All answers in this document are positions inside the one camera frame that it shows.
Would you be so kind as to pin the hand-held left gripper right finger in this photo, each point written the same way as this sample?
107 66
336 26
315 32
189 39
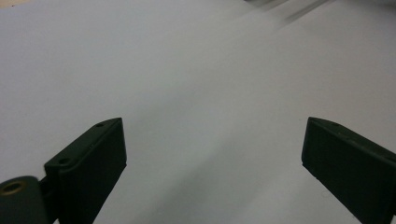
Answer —
351 168

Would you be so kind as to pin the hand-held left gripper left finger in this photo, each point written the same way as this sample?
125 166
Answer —
90 168

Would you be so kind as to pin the white table cover board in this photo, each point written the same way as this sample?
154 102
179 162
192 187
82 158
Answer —
199 77

